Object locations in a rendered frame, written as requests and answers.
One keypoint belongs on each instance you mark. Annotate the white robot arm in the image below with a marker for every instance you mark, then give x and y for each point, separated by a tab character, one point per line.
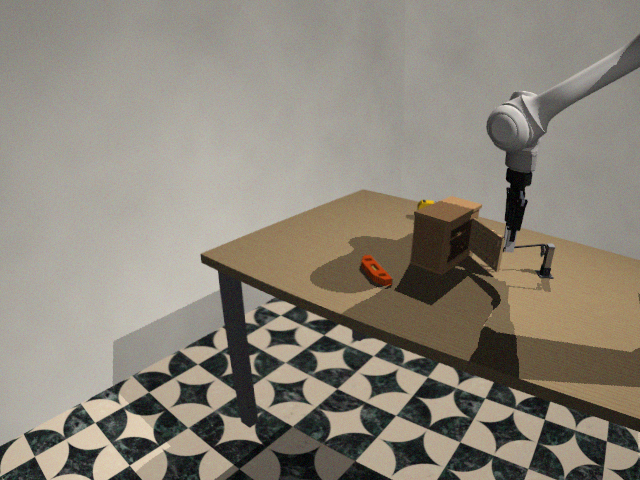
522	121

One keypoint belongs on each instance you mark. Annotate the orange spirit level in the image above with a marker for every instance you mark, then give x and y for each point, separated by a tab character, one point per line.
376	271

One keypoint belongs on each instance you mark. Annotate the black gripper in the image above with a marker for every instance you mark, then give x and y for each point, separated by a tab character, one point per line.
515	207

